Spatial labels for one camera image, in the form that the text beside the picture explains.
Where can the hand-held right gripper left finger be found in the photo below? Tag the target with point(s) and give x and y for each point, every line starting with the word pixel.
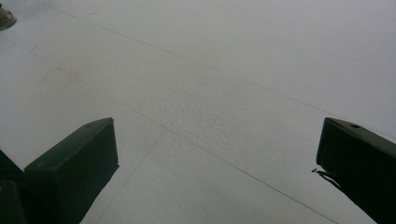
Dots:
pixel 71 168

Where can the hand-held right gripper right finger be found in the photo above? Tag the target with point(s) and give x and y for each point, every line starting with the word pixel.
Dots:
pixel 361 165

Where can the small olive-brown object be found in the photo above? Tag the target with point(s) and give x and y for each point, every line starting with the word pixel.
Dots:
pixel 4 19

